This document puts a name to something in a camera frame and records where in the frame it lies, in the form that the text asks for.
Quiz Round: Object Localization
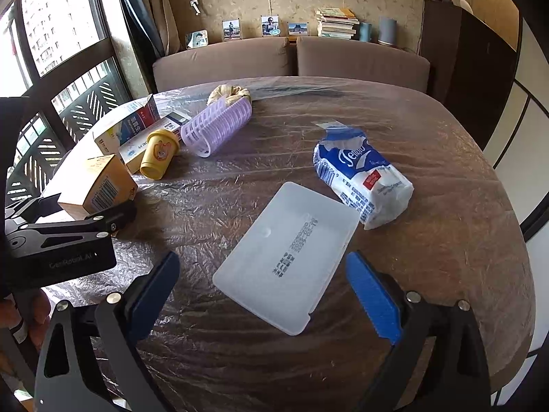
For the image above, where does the tan round bread toy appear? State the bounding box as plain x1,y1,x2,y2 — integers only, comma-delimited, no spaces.
207,84,252,106

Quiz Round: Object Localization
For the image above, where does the white medicine box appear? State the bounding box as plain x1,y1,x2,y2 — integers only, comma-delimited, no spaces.
118,111,192,174

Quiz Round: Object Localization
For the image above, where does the small yellow lidded cup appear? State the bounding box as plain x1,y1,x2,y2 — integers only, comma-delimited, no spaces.
140,129,180,180

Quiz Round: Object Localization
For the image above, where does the white panelled sliding door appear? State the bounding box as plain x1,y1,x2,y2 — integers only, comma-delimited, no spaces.
480,13,549,245

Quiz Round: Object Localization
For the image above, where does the white plastic lid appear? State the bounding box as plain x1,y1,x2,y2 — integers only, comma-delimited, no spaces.
212,181,361,336

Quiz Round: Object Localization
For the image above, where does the blue and white tissue pack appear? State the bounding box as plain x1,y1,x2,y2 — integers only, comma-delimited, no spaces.
312,124,414,230

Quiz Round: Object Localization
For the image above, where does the tilted photo frame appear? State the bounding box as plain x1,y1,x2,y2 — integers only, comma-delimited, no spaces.
185,30,209,49

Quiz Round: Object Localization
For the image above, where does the beige curtain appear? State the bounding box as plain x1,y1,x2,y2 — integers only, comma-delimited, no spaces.
137,0,180,56

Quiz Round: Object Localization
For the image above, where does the dark wooden cabinet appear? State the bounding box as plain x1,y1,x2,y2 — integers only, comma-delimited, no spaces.
419,0,517,106

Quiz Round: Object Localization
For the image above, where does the stack of books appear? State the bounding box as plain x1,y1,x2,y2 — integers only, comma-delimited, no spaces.
315,7,360,38

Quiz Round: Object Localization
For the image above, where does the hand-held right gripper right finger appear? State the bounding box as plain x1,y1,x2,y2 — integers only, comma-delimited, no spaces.
345,251,492,412

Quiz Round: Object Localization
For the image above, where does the dark curtain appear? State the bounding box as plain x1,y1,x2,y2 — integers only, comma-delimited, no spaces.
114,0,166,57

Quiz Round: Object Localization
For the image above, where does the brown sofa cushion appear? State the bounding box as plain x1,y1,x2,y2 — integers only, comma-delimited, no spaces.
152,36,294,93
297,36,431,93

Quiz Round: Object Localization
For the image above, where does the white blue box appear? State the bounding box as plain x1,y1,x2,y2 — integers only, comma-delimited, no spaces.
92,94,161,155

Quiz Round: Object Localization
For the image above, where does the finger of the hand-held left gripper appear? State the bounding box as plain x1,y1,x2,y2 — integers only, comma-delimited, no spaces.
6,199,138,250
4,193,65,225

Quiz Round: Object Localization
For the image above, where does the purple hair roller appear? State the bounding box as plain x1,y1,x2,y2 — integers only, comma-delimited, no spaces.
180,96,254,158

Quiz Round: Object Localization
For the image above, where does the black framed window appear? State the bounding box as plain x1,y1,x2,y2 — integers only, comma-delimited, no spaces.
0,0,135,194

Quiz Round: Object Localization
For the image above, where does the upright photo frame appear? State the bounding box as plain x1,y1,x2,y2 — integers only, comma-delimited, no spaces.
261,15,281,38
222,19,243,41

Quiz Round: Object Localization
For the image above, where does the brown cardboard box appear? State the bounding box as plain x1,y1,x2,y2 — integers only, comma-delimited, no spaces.
57,153,139,220

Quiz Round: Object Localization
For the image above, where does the grey cylinder speaker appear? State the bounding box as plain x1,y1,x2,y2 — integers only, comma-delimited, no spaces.
377,17,396,46

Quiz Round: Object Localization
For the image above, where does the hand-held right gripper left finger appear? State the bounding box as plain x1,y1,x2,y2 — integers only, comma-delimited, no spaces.
34,251,181,412

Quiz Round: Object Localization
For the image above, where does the person's left hand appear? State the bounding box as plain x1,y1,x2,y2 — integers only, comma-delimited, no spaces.
0,287,51,344

